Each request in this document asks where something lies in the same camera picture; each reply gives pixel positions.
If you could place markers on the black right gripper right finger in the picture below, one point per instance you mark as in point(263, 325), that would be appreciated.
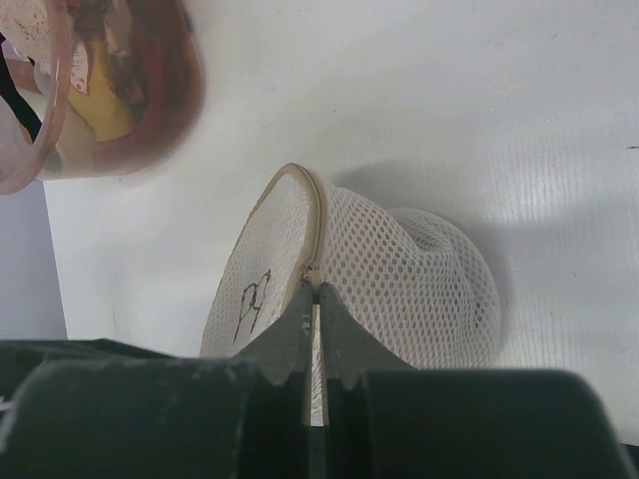
point(385, 419)

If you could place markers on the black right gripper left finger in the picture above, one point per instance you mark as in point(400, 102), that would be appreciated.
point(104, 409)

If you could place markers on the white mesh laundry bag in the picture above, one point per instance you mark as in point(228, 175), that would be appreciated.
point(412, 280)

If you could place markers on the yellow bra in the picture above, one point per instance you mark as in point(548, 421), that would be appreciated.
point(93, 92)

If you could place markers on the white bra black trim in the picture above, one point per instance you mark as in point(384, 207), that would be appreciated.
point(20, 124)

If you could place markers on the red bra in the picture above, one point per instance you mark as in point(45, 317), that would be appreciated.
point(165, 89)

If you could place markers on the pink translucent plastic basket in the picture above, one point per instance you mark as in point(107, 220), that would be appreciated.
point(66, 147)

